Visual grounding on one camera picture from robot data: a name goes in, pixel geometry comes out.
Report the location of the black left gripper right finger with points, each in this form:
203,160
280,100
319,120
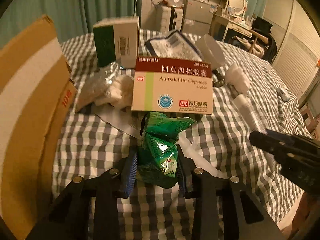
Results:
243,216

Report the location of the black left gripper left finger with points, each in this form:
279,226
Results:
68,217

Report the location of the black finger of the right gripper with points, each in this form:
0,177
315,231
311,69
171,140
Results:
276,143

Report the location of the green foil snack packet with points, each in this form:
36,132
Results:
157,151

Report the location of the amoxicillin capsules box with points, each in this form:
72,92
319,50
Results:
172,85

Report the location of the black white mask pouch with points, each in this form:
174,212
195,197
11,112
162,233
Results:
175,45

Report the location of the green white medicine box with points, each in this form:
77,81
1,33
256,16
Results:
116,39

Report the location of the white plastic bottle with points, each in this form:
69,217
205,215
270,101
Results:
236,77

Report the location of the black chair with clothes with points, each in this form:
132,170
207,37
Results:
261,30

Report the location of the clear plastic cup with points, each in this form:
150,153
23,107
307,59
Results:
211,51

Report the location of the white dressing table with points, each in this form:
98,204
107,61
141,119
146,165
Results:
223,29

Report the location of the brown cardboard box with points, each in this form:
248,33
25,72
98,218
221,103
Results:
36,94

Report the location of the clear plastic bag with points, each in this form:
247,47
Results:
97,85

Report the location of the oval vanity mirror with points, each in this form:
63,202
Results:
237,5

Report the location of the grey mini fridge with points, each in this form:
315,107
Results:
197,17

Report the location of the white suitcase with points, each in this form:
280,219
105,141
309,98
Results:
168,18

